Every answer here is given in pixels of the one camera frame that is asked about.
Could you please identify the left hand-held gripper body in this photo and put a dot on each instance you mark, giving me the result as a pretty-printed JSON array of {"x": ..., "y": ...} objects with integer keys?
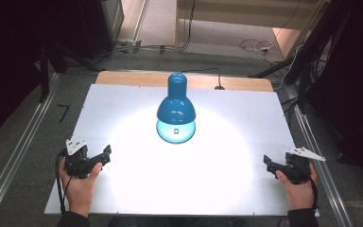
[{"x": 75, "y": 157}]

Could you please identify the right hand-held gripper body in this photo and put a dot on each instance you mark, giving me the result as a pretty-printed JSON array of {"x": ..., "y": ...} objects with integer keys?
[{"x": 299, "y": 167}]

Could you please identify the person's right hand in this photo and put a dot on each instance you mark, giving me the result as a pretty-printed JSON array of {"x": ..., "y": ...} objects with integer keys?
[{"x": 299, "y": 195}]

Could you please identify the person's left hand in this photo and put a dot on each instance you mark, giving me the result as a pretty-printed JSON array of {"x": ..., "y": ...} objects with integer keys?
[{"x": 80, "y": 192}]

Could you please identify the white table board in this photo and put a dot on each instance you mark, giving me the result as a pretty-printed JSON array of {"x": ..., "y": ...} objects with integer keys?
[{"x": 249, "y": 126}]

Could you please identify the black metal stand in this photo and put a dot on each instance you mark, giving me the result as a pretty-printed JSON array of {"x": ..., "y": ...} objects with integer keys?
[
  {"x": 44, "y": 66},
  {"x": 308, "y": 56}
]

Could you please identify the grey power strip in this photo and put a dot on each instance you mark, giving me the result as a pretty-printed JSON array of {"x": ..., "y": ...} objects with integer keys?
[{"x": 128, "y": 42}]

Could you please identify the black cabinet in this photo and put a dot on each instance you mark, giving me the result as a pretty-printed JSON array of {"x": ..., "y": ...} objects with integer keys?
[{"x": 100, "y": 25}]

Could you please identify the light wooden furniture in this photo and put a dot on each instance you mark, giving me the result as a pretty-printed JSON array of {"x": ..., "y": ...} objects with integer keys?
[{"x": 249, "y": 12}]

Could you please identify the aluminium floor rail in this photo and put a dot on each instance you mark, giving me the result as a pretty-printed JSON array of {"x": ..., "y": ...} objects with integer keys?
[
  {"x": 324, "y": 176},
  {"x": 15, "y": 157}
]

